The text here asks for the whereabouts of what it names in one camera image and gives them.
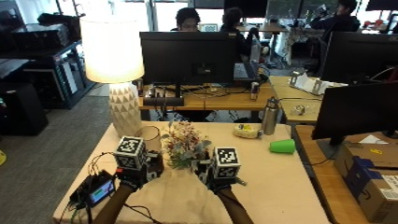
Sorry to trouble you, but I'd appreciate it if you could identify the flower bouquet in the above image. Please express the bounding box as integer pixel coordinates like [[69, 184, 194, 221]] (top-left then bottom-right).
[[161, 120, 214, 171]]

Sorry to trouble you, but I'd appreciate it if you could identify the clear glass vase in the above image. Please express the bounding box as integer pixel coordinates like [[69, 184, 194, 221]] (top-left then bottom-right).
[[133, 125, 163, 154]]

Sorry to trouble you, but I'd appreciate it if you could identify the white marker cube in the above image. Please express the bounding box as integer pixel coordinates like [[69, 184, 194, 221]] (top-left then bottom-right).
[[112, 135, 149, 172], [210, 147, 242, 180]]

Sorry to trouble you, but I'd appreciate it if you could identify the beige cloth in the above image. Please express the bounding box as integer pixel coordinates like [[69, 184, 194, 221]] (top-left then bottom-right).
[[134, 167, 234, 224]]

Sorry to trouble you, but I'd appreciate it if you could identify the black device with screen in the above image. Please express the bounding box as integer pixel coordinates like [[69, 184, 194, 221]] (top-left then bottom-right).
[[68, 170, 117, 209]]

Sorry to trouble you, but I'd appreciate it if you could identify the white tape roll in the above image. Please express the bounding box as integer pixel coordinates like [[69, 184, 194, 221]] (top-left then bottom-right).
[[231, 123, 263, 140]]

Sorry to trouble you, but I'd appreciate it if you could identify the green plastic cup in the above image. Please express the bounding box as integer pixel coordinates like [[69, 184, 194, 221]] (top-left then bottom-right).
[[269, 138, 297, 155]]

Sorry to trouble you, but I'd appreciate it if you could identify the steel water bottle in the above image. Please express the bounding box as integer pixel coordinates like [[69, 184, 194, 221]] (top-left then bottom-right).
[[261, 96, 282, 136]]

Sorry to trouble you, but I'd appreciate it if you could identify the wooden side table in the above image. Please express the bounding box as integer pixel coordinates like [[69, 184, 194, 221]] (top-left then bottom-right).
[[293, 124, 398, 224]]

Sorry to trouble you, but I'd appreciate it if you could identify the small glass object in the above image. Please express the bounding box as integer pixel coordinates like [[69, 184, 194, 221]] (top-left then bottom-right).
[[291, 104, 310, 116]]

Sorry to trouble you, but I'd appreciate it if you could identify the light wooden desk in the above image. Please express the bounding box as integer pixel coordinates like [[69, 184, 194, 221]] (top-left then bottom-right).
[[269, 76, 333, 125]]

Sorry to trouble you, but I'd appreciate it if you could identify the laptop computer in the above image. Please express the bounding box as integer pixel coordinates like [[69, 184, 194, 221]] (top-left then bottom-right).
[[233, 61, 262, 88]]

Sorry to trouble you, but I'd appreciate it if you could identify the white table lamp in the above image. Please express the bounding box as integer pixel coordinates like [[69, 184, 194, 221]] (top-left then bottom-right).
[[78, 14, 146, 138]]

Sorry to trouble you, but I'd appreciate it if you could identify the black computer monitor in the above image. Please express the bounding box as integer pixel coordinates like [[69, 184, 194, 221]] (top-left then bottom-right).
[[319, 31, 398, 86], [138, 31, 242, 107], [310, 81, 398, 160]]

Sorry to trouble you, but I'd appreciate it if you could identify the black floor cabinet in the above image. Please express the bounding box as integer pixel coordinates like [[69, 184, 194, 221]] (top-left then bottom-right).
[[0, 81, 49, 136]]

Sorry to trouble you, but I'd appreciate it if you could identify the white paper holder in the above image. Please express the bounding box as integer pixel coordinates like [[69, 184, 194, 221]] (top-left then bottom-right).
[[287, 70, 348, 96]]

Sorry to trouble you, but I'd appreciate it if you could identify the black shelf unit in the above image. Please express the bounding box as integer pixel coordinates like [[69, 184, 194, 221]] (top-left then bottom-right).
[[0, 40, 97, 110]]

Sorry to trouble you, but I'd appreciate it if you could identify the cardboard box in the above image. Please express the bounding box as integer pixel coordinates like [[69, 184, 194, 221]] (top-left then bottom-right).
[[331, 142, 398, 224]]

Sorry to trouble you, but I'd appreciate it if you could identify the black equipment box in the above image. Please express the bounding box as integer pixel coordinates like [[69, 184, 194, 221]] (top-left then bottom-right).
[[9, 22, 70, 50]]

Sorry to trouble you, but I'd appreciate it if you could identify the black cable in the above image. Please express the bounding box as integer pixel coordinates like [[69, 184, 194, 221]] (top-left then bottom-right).
[[86, 151, 118, 175], [124, 203, 163, 224]]

